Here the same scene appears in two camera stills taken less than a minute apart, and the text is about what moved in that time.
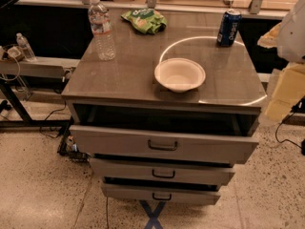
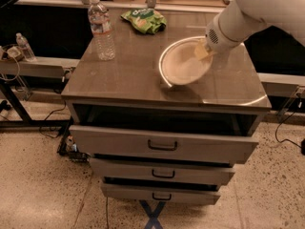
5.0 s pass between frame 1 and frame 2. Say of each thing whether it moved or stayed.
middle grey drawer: stayed
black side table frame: stayed
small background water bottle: stayed
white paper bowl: moved
